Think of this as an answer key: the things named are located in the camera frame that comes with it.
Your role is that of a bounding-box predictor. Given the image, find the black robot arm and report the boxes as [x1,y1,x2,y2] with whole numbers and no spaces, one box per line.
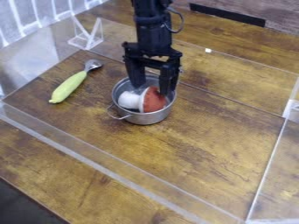
[122,0,183,95]

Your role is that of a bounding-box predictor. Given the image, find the black cable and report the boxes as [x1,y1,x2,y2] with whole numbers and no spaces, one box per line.
[162,5,184,34]

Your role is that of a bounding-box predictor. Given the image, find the clear acrylic triangle bracket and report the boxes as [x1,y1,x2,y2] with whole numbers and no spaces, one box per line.
[68,17,104,50]

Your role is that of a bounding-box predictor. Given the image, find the red and white toy mushroom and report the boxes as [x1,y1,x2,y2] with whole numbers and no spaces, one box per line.
[118,86,167,113]

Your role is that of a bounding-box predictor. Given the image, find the silver metal pot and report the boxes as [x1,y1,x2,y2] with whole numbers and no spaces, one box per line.
[107,74,176,125]

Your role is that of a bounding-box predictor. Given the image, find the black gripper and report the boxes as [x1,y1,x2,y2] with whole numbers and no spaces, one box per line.
[122,42,183,95]

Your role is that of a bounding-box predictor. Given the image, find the clear acrylic tray wall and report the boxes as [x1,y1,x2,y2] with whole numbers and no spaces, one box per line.
[0,101,299,224]

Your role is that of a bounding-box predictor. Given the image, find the yellow-green handled scoop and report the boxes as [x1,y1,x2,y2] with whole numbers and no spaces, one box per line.
[50,59,103,104]

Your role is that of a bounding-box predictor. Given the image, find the black strip on table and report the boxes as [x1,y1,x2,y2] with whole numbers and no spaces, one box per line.
[190,3,267,27]

